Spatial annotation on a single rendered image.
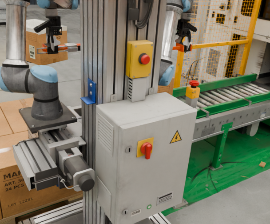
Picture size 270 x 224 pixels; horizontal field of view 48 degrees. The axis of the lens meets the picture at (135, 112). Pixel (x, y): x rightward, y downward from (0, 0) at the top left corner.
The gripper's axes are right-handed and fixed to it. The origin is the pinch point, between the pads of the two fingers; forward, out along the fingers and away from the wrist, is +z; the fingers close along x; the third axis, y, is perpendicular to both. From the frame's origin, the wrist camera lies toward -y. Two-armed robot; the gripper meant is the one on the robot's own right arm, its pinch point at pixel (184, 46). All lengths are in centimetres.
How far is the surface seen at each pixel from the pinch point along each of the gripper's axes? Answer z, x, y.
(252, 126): 88, 6, -102
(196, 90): 21.5, 29.2, 10.4
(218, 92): 67, -40, -97
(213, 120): 64, 11, -36
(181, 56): 29, -63, -57
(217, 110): 61, 0, -51
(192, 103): 30.9, 28.8, 12.2
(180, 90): 58, -45, -46
